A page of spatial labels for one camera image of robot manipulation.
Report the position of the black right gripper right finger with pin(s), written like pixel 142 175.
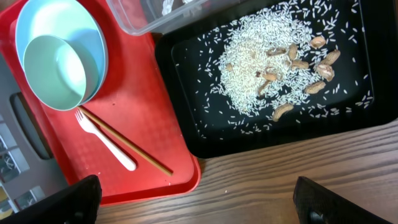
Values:
pixel 316 204

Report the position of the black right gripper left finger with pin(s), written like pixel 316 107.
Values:
pixel 78 203

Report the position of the mint green bowl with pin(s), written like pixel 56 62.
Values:
pixel 62 74

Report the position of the grey plastic dishwasher rack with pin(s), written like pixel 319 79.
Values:
pixel 29 172

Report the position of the black waste tray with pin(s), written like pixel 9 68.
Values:
pixel 366 74

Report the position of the clear plastic waste bin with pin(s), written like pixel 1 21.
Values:
pixel 138 17

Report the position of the white plastic fork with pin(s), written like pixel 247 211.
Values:
pixel 89 127

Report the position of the wooden chopstick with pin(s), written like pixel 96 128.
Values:
pixel 147 157

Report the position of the peanut shell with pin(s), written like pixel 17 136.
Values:
pixel 331 58
pixel 299 64
pixel 292 53
pixel 314 88
pixel 326 72
pixel 317 42
pixel 281 110

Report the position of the red plastic tray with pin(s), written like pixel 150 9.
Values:
pixel 133 101

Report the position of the pile of white rice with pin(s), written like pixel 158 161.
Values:
pixel 254 66

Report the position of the light blue plate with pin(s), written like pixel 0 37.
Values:
pixel 70 21

